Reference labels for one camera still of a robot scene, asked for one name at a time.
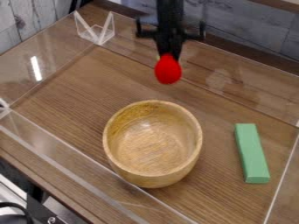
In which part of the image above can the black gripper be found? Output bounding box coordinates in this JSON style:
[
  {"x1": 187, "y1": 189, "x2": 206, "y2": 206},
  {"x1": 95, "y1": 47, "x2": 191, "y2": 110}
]
[{"x1": 135, "y1": 0, "x2": 206, "y2": 60}]

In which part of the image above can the red strawberry toy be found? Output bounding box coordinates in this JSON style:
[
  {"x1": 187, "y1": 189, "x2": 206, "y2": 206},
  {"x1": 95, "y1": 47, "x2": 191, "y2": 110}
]
[{"x1": 154, "y1": 53, "x2": 183, "y2": 84}]

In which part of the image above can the wooden bowl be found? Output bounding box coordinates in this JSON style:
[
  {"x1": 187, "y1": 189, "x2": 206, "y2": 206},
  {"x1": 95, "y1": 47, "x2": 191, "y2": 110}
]
[{"x1": 103, "y1": 100, "x2": 203, "y2": 188}]

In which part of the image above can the green rectangular block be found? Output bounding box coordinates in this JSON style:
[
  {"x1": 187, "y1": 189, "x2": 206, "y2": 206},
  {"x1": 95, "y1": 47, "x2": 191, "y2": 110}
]
[{"x1": 235, "y1": 123, "x2": 271, "y2": 184}]

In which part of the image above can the black metal stand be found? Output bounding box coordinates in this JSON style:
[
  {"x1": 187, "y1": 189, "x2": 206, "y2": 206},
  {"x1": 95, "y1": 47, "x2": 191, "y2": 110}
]
[{"x1": 25, "y1": 194, "x2": 67, "y2": 224}]

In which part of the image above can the clear acrylic enclosure wall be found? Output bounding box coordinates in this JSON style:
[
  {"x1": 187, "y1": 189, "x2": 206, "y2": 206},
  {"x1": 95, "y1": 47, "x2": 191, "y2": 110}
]
[{"x1": 0, "y1": 13, "x2": 299, "y2": 224}]

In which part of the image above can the black cable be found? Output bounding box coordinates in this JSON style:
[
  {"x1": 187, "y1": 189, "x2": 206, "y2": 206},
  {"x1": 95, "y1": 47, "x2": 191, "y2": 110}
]
[{"x1": 0, "y1": 201, "x2": 35, "y2": 224}]

